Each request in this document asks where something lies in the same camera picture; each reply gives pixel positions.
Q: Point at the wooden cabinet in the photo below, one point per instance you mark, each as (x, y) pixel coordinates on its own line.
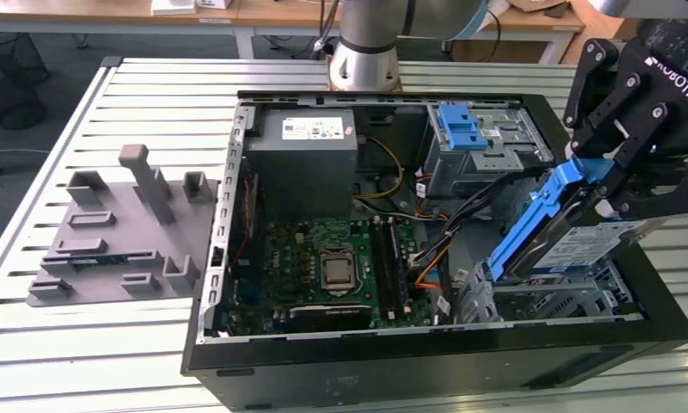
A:
(600, 28)

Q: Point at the metal optical drive cage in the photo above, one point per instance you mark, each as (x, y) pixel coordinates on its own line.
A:
(494, 163)

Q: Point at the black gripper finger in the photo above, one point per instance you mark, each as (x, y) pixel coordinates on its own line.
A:
(666, 193)
(594, 77)

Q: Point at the grey power supply unit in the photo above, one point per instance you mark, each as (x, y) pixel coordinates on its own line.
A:
(305, 180)

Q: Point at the hard disk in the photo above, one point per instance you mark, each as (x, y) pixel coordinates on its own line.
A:
(597, 247)

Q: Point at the CPU socket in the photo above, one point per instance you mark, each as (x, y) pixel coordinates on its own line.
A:
(338, 292)

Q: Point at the light wooden desk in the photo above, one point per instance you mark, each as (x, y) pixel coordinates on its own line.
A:
(528, 21)
(93, 17)

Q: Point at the silver CPU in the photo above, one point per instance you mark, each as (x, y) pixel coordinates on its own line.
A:
(338, 271)

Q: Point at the grey parts rack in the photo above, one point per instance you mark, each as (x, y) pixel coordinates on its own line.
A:
(121, 241)

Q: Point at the green motherboard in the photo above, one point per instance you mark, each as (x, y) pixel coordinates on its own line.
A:
(298, 266)

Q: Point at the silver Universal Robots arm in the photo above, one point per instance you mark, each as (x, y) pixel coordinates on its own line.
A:
(362, 64)

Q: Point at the brown cardboard box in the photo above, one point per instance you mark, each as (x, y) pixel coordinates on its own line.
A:
(530, 5)

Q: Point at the plain white box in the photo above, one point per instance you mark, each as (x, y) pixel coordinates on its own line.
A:
(173, 8)

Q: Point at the black graphics card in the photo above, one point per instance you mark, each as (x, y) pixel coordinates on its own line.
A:
(330, 318)

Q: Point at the white box with print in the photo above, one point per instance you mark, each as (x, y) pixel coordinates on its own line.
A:
(215, 3)

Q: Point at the black PC case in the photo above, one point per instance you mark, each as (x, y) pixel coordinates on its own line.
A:
(379, 378)

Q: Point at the blue plastic drive latch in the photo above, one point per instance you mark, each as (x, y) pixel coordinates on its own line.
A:
(459, 129)

